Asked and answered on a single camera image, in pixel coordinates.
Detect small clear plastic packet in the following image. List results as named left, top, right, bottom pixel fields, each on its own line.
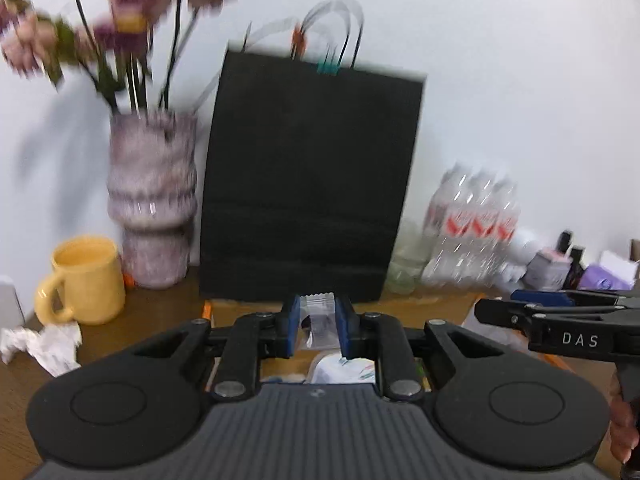
left=298, top=292, right=340, bottom=351

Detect purple textured vase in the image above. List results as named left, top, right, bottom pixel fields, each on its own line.
left=107, top=110, right=198, bottom=289

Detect cardboard box with orange rim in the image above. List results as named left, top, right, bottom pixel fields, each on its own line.
left=202, top=292, right=485, bottom=382

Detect water bottle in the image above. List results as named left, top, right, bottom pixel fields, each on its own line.
left=421, top=162, right=471, bottom=286
left=490, top=178, right=521, bottom=281
left=462, top=169, right=496, bottom=284

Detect translucent plastic container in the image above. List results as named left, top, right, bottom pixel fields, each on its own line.
left=306, top=352, right=375, bottom=385

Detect clear glass cup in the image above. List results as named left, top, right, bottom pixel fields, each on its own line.
left=385, top=219, right=430, bottom=295

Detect dried pink roses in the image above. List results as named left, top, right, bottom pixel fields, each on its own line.
left=1, top=0, right=230, bottom=113

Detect purple tissue pack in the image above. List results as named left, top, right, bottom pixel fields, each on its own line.
left=577, top=264, right=634, bottom=290

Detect black small bottle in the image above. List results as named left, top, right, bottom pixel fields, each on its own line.
left=555, top=230, right=585, bottom=290

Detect right water bottle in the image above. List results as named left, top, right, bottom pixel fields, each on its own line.
left=490, top=178, right=521, bottom=281

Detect small printed tin box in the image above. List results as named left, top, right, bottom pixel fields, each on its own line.
left=523, top=248, right=572, bottom=290

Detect black paper bag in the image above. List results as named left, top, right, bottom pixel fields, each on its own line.
left=200, top=47, right=426, bottom=302

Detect white robot figurine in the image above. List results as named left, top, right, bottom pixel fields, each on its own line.
left=498, top=228, right=544, bottom=283

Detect right hand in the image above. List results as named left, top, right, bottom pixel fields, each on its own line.
left=610, top=373, right=639, bottom=465

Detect yellow ceramic mug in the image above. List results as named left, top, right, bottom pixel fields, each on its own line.
left=35, top=235, right=126, bottom=325

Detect crumpled white tissue on table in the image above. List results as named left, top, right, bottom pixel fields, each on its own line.
left=1, top=323, right=82, bottom=377

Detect left water bottle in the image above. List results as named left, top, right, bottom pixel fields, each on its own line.
left=421, top=162, right=471, bottom=286

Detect middle water bottle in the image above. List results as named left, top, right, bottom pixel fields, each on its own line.
left=462, top=169, right=496, bottom=284

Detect small brown paper bag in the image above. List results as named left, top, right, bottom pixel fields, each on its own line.
left=629, top=240, right=640, bottom=262

